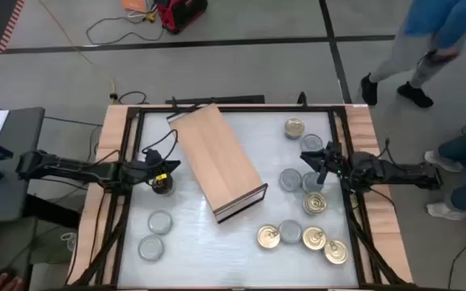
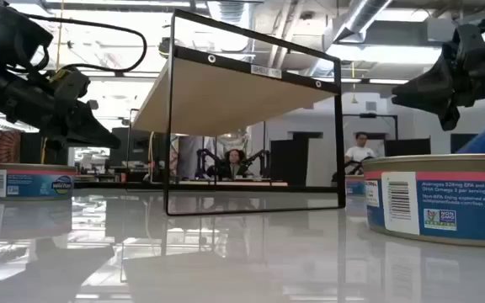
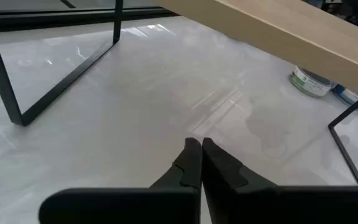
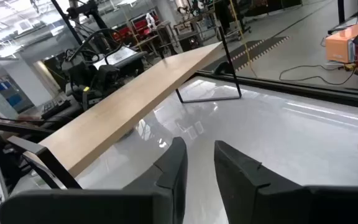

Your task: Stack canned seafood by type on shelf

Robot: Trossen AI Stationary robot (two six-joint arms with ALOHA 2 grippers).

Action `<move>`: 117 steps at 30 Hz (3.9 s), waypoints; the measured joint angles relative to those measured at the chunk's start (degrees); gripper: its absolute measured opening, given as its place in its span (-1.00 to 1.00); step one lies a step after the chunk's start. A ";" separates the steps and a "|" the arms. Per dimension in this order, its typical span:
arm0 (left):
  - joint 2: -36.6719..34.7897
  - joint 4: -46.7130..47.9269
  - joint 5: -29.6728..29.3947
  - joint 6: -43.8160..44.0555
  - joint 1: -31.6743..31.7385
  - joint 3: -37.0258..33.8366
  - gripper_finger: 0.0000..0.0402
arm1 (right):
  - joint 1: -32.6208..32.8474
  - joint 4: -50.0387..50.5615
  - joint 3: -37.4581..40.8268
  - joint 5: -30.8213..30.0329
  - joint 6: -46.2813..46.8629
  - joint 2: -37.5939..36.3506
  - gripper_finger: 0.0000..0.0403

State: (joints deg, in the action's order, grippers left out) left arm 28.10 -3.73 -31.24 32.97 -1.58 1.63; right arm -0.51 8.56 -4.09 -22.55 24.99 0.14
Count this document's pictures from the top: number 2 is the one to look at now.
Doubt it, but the black cabinet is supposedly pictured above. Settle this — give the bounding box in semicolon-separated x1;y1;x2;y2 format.
269;131;311;189

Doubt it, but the background wooden table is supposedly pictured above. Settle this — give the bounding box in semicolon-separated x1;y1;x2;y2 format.
178;179;289;188

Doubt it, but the yellow power cable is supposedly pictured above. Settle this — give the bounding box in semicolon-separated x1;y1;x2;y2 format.
54;0;66;72

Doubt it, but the silver ventilation duct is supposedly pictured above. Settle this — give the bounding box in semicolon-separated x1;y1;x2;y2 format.
330;0;395;45

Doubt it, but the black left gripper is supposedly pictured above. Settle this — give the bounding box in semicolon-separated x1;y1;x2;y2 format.
0;62;121;152

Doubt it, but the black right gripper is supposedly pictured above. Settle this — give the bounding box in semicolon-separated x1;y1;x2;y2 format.
392;41;485;131

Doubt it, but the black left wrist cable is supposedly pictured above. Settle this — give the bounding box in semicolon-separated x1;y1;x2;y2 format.
13;11;148;73

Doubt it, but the ceiling light strip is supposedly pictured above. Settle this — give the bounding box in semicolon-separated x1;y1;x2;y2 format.
367;77;411;86

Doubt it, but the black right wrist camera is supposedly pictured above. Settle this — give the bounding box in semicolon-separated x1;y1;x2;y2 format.
452;23;485;58

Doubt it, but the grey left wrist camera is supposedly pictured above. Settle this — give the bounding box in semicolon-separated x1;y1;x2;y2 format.
51;68;91;103

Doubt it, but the black partition panel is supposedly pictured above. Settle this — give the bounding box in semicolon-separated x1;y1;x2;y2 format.
109;127;147;169
384;137;432;157
19;132;69;166

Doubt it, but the black aluminium table frame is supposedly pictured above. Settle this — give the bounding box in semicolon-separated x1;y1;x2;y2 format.
0;179;347;195

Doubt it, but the black wall monitor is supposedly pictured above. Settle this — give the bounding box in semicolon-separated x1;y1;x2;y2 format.
450;133;479;155

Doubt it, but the black gantry frame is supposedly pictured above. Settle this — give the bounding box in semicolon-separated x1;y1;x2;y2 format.
341;112;399;146

